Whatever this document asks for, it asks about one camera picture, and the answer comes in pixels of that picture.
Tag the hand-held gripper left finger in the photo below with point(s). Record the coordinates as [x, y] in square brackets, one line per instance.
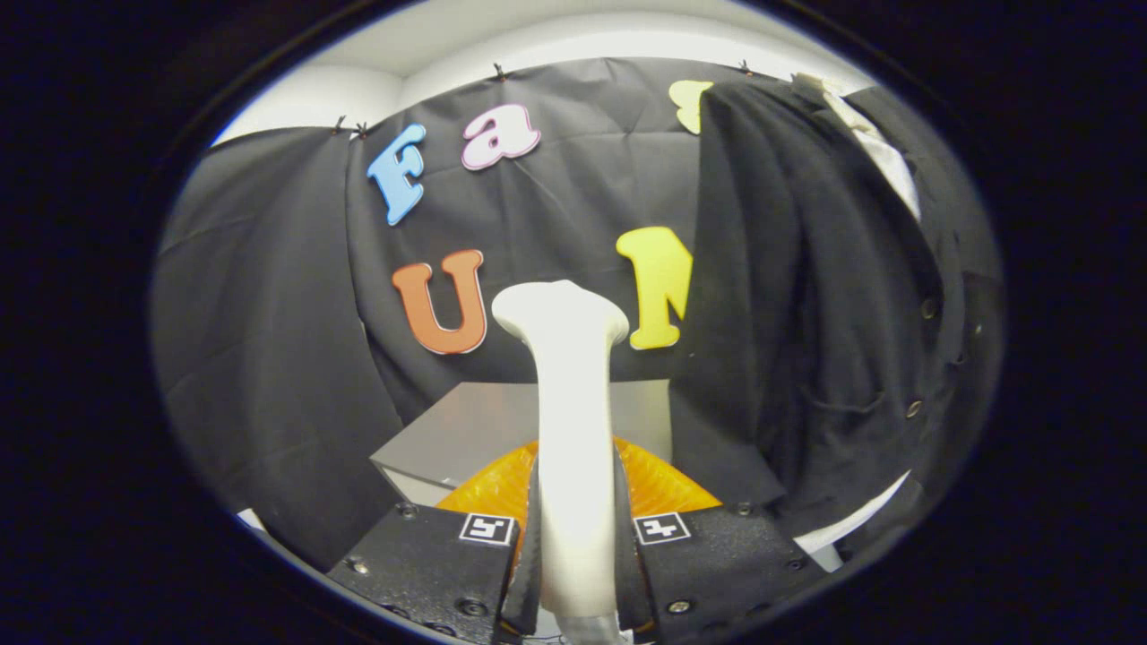
[430, 564]

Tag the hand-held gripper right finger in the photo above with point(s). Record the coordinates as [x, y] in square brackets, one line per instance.
[726, 560]

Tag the white garment steamer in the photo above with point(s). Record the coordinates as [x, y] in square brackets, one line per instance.
[573, 403]

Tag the black jacket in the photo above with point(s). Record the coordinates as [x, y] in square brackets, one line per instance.
[806, 313]

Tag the grey cabinet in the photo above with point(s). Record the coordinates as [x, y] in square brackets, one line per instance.
[484, 421]

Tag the black backdrop cloth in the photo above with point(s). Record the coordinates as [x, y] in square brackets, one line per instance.
[269, 313]

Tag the white mannequin torso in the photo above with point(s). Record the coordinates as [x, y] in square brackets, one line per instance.
[896, 170]

